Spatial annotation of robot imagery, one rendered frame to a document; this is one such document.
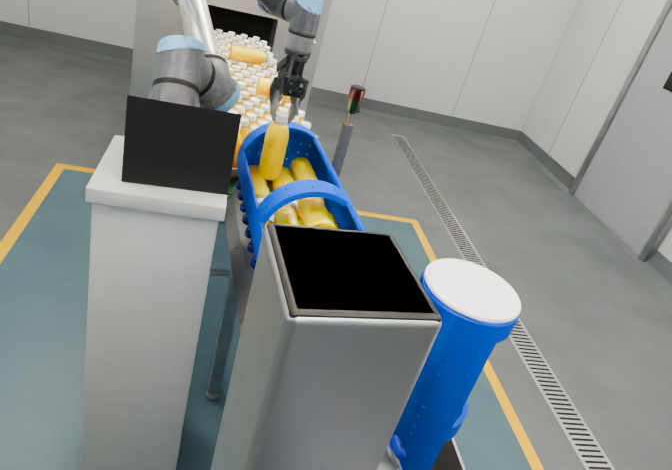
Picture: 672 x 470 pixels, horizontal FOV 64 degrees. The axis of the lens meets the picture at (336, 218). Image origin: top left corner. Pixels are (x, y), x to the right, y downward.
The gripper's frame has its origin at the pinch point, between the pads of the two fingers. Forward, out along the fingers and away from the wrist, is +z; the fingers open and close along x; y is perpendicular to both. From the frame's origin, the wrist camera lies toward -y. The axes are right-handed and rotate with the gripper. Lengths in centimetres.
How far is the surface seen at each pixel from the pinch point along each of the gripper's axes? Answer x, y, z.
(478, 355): 52, 58, 37
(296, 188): -0.3, 32.7, 6.3
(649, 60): 372, -249, -21
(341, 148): 41, -53, 28
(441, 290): 42, 46, 25
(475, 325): 48, 57, 27
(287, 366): -31, 136, -38
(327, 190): 7.2, 34.1, 5.2
